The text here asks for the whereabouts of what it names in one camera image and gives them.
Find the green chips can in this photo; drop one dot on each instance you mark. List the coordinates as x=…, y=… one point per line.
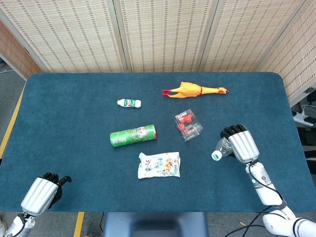
x=130, y=135

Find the small white milk bottle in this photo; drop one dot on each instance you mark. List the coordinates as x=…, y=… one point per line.
x=128, y=103

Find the transparent plastic water bottle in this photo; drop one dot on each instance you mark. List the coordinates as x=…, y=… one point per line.
x=220, y=150

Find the blue felt table cover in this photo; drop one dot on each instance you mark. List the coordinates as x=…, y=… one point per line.
x=74, y=123

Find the white power strip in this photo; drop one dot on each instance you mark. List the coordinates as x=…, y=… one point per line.
x=300, y=117

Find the white snack bag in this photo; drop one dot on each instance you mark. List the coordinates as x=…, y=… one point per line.
x=158, y=165

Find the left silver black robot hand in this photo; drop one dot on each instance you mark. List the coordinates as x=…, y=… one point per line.
x=39, y=195

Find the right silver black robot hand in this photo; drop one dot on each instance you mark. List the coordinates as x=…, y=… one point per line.
x=243, y=145

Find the black equipment case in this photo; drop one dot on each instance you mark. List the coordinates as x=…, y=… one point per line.
x=308, y=140

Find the grey-blue robot torso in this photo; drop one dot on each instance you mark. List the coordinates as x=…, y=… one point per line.
x=155, y=224

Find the woven bamboo folding screen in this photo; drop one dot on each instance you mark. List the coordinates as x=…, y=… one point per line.
x=168, y=34

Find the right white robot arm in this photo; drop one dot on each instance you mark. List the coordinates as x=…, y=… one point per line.
x=266, y=192

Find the clear box with red parts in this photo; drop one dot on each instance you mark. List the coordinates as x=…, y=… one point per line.
x=187, y=126

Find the yellow rubber chicken toy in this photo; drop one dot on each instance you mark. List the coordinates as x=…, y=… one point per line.
x=186, y=90

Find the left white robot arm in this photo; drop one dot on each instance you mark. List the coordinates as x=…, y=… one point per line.
x=17, y=225

